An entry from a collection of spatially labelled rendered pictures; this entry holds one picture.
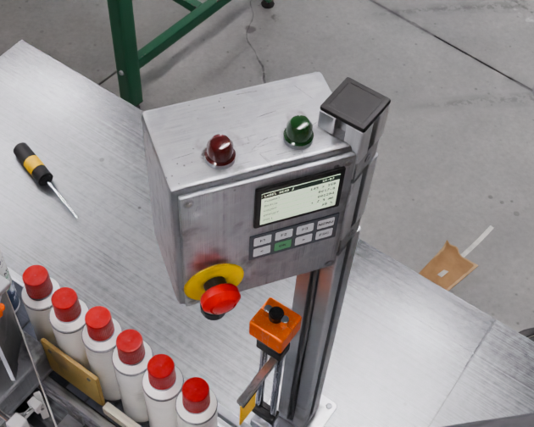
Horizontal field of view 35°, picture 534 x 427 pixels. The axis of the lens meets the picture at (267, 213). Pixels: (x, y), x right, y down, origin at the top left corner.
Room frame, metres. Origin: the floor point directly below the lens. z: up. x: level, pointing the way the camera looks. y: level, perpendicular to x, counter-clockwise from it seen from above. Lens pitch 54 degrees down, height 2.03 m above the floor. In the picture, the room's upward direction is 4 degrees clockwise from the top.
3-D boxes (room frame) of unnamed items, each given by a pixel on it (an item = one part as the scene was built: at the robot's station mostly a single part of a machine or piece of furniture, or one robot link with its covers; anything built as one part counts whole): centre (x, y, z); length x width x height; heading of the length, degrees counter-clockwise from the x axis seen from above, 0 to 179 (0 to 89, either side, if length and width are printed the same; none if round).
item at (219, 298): (0.40, 0.04, 1.33); 0.04 x 0.03 x 0.04; 113
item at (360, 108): (0.50, -0.07, 1.16); 0.04 x 0.04 x 0.67; 58
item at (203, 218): (0.48, 0.02, 1.38); 0.17 x 0.10 x 0.19; 113
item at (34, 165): (0.88, 0.38, 0.84); 0.20 x 0.03 x 0.03; 43
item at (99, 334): (0.50, 0.20, 0.98); 0.05 x 0.05 x 0.20
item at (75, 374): (0.48, 0.25, 0.94); 0.10 x 0.01 x 0.09; 58
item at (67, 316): (0.52, 0.25, 0.98); 0.05 x 0.05 x 0.20
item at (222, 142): (0.45, 0.04, 1.49); 0.03 x 0.03 x 0.02
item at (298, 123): (0.48, -0.02, 1.49); 0.03 x 0.03 x 0.02
